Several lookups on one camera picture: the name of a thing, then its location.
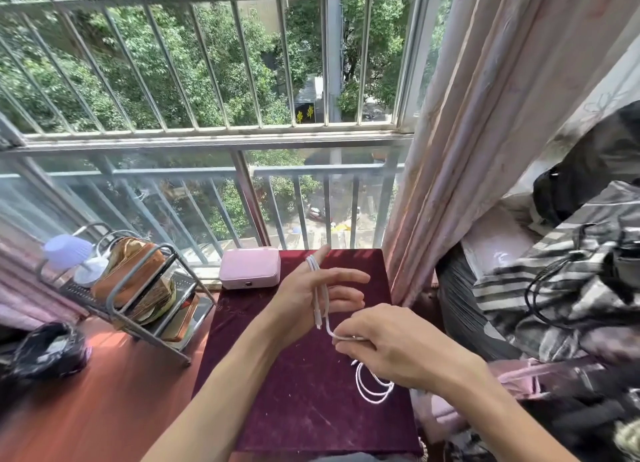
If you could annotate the person's right hand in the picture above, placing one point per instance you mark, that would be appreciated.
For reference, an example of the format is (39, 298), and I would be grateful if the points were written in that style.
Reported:
(410, 349)

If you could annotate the person's left hand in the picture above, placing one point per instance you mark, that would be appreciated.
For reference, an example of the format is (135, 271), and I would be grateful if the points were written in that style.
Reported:
(295, 297)

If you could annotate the person's right thumb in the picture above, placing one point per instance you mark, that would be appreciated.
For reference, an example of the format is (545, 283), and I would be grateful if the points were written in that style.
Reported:
(352, 347)

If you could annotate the person's left thumb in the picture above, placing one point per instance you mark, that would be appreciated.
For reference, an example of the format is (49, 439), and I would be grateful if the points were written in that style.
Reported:
(320, 259)

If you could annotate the person's left middle finger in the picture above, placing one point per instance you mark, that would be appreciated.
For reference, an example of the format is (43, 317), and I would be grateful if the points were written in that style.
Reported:
(347, 294)

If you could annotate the person's left forearm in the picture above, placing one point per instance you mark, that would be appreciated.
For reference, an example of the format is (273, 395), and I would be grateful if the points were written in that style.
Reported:
(225, 391)

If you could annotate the person's right forearm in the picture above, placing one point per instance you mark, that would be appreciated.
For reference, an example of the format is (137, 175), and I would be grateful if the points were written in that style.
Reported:
(505, 421)

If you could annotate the pink rectangular case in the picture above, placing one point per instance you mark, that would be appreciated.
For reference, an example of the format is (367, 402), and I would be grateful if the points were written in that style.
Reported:
(249, 268)

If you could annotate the dark red velvet cloth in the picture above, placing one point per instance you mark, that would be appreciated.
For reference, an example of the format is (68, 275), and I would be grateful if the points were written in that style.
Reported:
(300, 396)

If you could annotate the dark pleated fabric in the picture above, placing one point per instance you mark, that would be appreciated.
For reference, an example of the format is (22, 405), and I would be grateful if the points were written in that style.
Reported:
(465, 307)

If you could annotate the grey balcony railing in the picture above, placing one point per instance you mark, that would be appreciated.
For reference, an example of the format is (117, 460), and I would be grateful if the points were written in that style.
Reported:
(200, 197)

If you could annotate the brown flat box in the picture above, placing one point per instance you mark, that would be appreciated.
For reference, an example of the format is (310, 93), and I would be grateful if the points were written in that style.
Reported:
(182, 317)

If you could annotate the pink bag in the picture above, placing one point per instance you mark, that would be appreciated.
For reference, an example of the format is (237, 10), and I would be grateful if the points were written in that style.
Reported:
(530, 376)

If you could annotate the golden brown pouch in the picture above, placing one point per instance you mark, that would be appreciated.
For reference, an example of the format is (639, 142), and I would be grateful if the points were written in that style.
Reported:
(127, 277)

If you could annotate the pink floral curtain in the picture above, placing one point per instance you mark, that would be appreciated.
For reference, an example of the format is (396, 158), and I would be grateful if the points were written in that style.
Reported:
(490, 127)

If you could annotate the metal window security bars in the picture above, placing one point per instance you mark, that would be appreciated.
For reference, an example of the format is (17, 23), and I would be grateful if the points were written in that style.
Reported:
(210, 52)

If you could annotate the black white striped cloth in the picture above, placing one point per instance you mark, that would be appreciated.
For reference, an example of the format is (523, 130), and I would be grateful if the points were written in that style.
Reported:
(585, 297)

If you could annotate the black fabric bag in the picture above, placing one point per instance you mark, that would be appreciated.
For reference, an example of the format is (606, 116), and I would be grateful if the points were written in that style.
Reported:
(595, 167)

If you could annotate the black plastic bag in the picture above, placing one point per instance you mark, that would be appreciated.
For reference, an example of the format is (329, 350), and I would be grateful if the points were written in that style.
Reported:
(47, 351)

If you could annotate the pink curtain with stripes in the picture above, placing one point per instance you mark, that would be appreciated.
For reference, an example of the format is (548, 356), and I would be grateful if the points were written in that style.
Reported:
(30, 287)

